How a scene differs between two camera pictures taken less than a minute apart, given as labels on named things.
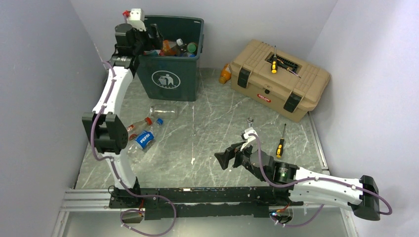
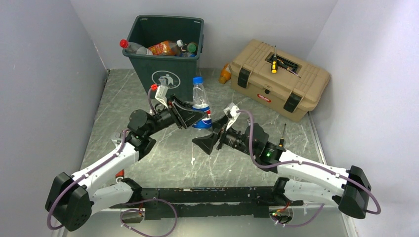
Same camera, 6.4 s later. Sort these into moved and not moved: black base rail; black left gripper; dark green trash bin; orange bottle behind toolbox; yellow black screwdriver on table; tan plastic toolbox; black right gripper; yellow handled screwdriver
Moved: black left gripper; black right gripper
Not moved: orange bottle behind toolbox; yellow black screwdriver on table; tan plastic toolbox; dark green trash bin; black base rail; yellow handled screwdriver
